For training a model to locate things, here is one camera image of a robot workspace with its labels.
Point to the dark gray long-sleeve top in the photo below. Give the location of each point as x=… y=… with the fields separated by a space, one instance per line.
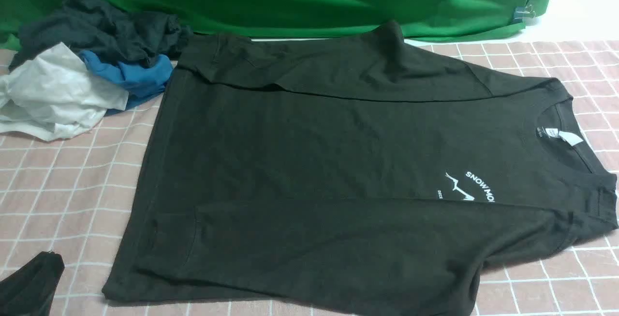
x=358 y=174

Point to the blue crumpled garment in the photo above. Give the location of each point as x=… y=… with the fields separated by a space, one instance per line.
x=142 y=84

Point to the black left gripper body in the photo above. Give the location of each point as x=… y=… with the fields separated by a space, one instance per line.
x=30 y=290

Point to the blue binder clip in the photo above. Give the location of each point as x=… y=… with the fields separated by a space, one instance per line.
x=523 y=13

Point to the dark crumpled garment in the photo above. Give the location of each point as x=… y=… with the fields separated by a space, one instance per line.
x=110 y=33

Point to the white crumpled garment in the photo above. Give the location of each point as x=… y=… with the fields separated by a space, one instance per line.
x=54 y=96

